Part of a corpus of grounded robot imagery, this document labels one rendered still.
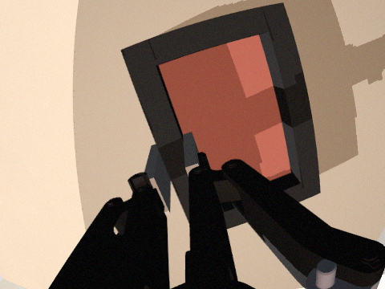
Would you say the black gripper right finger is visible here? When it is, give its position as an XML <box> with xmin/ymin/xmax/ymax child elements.
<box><xmin>183</xmin><ymin>132</ymin><xmax>385</xmax><ymax>289</ymax></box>

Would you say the brown square board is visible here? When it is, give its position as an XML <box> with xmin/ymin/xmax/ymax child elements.
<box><xmin>73</xmin><ymin>0</ymin><xmax>385</xmax><ymax>289</ymax></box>

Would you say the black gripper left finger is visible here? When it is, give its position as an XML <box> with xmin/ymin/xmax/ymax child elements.
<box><xmin>48</xmin><ymin>144</ymin><xmax>171</xmax><ymax>289</ymax></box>

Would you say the dark grey rectangular frame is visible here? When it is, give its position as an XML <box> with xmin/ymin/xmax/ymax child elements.
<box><xmin>121</xmin><ymin>2</ymin><xmax>321</xmax><ymax>223</ymax></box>

